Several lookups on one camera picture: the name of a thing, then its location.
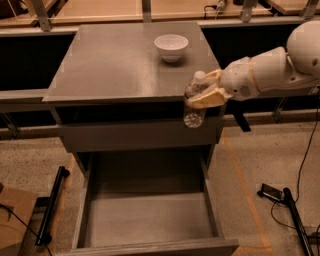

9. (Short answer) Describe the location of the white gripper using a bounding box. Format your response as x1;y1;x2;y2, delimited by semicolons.
187;57;260;109

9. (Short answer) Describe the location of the clear plastic water bottle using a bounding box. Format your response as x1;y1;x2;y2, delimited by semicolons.
183;71;208;128

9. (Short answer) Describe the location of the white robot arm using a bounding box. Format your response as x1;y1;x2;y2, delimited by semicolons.
185;20;320;109

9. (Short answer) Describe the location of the closed grey top drawer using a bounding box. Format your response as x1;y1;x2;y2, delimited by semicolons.
59;117;224;152

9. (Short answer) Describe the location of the grey drawer cabinet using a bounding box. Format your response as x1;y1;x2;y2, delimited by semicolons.
43;22;224;172

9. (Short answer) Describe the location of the open grey middle drawer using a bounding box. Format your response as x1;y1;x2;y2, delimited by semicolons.
58;149;239;256

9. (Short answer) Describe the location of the white ceramic bowl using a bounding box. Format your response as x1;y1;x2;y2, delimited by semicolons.
154;34;189;62

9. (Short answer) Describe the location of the black phone on floor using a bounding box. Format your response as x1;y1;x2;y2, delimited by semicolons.
257;183;282;202

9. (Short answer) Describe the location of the black bar right floor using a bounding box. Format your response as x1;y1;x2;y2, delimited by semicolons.
283;188;314;256

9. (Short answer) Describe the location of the black bar floor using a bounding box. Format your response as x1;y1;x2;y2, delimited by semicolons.
283;188;314;256
35;166;70;246

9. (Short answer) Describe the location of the black bar left floor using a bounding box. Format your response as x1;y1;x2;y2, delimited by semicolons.
35;166;70;246

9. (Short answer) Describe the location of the cardboard box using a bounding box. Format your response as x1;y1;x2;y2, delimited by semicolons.
0;184;38;256

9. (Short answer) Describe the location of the black cable right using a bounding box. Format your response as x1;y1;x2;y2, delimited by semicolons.
270;96;320;234

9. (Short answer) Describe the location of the black cable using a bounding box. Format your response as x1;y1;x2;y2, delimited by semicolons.
270;96;320;234
0;203;54;256

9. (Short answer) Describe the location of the black cable left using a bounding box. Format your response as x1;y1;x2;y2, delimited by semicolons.
0;203;54;256

